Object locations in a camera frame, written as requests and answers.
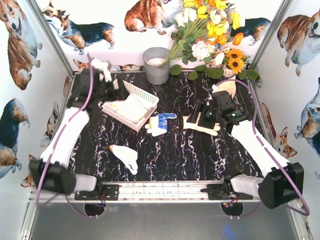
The cream leather glove centre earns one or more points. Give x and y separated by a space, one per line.
194 126

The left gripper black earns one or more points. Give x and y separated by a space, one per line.
113 87

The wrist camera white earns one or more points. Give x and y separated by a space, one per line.
104 69
213 90

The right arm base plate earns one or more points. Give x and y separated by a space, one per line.
224 191

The blue dotted knit glove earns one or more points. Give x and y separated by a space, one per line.
158 125

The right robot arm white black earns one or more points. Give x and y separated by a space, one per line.
281 181

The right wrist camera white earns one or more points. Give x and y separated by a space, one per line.
213 90

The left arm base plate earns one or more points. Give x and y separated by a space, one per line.
108 192

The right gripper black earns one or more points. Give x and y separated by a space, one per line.
200 116

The white plastic storage basket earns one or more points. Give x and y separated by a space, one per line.
138 92

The cream leather glove back right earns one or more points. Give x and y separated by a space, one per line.
229 86

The artificial flower bouquet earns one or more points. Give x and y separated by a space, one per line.
203 30

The grey metal bucket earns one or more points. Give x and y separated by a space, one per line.
156 66

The cream leather glove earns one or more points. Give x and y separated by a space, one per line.
229 86
194 126

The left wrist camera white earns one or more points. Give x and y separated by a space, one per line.
104 69

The sunflower bunch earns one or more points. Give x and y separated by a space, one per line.
235 60

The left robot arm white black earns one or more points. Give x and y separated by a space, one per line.
50 172

